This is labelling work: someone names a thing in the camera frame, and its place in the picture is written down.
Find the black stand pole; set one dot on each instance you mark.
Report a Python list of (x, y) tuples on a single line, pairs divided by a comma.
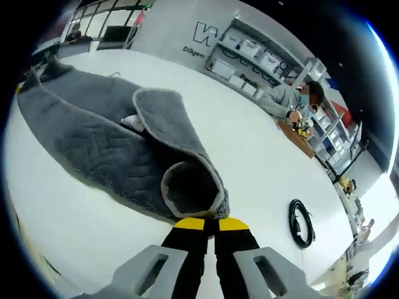
[(358, 135)]

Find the small white clip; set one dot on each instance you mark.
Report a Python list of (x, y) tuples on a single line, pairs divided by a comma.
[(116, 74)]

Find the grey quilted towel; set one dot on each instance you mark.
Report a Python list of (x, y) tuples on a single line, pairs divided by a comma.
[(93, 134)]

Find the black monitor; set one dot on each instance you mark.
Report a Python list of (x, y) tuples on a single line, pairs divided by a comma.
[(113, 37)]

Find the wooden tray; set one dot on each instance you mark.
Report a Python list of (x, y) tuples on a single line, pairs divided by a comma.
[(299, 140)]

